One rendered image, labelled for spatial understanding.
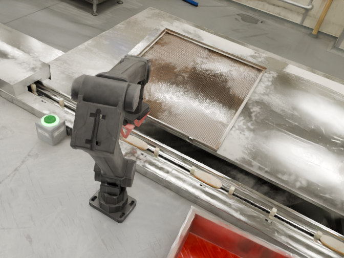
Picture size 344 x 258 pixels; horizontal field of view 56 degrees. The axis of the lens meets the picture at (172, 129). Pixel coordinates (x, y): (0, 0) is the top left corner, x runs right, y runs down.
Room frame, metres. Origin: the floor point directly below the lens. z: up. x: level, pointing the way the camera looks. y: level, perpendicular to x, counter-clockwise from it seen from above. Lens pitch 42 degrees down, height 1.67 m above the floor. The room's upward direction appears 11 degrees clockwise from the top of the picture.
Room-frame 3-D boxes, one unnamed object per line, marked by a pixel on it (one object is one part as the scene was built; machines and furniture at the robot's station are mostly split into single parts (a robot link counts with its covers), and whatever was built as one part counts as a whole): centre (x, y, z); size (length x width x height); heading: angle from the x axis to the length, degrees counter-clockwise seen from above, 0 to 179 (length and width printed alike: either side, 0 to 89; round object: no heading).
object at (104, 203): (0.55, 0.13, 0.86); 0.12 x 0.09 x 0.08; 69
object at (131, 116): (0.79, 0.13, 1.02); 0.10 x 0.07 x 0.07; 159
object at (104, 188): (0.57, 0.14, 0.94); 0.09 x 0.05 x 0.10; 1
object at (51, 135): (0.77, 0.40, 0.84); 0.08 x 0.08 x 0.11; 69
